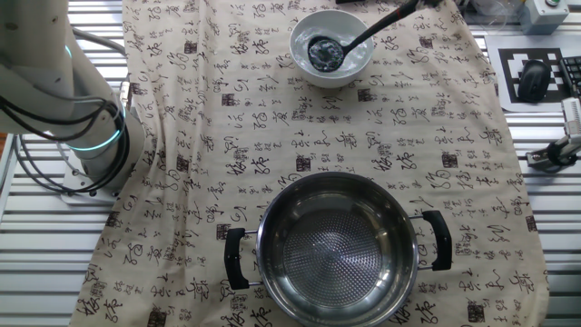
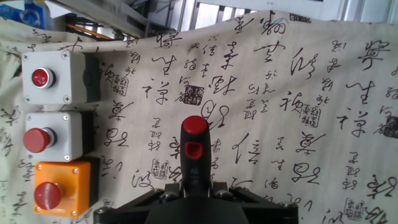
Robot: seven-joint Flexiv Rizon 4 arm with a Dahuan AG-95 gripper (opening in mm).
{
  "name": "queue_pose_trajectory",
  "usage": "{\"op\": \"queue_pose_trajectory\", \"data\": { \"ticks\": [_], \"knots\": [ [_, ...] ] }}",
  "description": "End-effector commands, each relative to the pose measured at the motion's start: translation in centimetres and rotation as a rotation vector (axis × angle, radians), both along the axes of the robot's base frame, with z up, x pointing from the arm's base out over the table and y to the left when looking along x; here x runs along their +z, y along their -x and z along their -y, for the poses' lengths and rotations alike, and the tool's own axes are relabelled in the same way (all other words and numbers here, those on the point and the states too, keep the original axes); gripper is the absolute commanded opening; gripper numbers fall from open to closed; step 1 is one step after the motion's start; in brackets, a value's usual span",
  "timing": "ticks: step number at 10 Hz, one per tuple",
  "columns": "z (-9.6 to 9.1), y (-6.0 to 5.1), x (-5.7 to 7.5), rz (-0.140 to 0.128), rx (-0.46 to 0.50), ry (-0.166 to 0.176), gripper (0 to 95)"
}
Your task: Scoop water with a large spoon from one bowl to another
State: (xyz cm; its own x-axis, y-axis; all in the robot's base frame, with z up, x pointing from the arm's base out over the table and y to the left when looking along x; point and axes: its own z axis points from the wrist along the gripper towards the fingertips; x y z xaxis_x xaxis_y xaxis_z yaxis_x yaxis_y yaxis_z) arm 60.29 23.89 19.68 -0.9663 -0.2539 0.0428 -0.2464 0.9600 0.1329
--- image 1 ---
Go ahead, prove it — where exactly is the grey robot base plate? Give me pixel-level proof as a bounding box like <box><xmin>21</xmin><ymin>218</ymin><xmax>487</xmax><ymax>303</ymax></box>
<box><xmin>58</xmin><ymin>135</ymin><xmax>133</xmax><ymax>206</ymax></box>

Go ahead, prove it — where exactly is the beige calligraphy print tablecloth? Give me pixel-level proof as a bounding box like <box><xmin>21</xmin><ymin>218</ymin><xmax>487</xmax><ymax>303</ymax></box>
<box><xmin>67</xmin><ymin>0</ymin><xmax>550</xmax><ymax>327</ymax></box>

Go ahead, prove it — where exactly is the black computer mouse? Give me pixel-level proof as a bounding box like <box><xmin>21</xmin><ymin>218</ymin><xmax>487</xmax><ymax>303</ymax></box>
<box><xmin>517</xmin><ymin>58</ymin><xmax>553</xmax><ymax>104</ymax></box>

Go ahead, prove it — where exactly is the white sheet with black marker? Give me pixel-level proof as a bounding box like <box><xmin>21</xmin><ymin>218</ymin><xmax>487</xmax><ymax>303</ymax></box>
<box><xmin>483</xmin><ymin>35</ymin><xmax>581</xmax><ymax>114</ymax></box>

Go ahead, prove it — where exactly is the white ceramic bowl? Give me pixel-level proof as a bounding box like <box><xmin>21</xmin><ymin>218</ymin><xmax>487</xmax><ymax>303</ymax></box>
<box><xmin>289</xmin><ymin>8</ymin><xmax>376</xmax><ymax>89</ymax></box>

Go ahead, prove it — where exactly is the grey box with green button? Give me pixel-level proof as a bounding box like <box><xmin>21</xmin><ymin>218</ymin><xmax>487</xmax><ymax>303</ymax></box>
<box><xmin>518</xmin><ymin>0</ymin><xmax>570</xmax><ymax>36</ymax></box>

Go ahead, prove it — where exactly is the clear plastic cup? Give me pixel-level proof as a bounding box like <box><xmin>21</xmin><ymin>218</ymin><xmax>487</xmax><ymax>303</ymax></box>
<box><xmin>467</xmin><ymin>0</ymin><xmax>514</xmax><ymax>24</ymax></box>

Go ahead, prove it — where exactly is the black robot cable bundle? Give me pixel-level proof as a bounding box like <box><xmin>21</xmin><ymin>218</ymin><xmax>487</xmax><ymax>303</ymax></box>
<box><xmin>0</xmin><ymin>94</ymin><xmax>132</xmax><ymax>196</ymax></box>

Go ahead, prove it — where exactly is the steel pot with black handles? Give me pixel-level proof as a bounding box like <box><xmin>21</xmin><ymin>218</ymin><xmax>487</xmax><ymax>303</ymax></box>
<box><xmin>223</xmin><ymin>171</ymin><xmax>454</xmax><ymax>327</ymax></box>

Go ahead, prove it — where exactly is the black keyboard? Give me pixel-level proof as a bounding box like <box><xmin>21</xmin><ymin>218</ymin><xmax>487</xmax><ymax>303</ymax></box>
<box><xmin>558</xmin><ymin>54</ymin><xmax>581</xmax><ymax>99</ymax></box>

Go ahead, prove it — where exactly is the black ladle with red ring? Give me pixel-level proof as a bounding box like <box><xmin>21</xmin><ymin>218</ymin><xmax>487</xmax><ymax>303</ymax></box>
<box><xmin>307</xmin><ymin>0</ymin><xmax>421</xmax><ymax>74</ymax></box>

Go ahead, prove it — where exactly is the black silver camera mount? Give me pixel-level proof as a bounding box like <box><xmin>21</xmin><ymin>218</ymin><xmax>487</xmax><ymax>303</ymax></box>
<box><xmin>525</xmin><ymin>138</ymin><xmax>581</xmax><ymax>174</ymax></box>

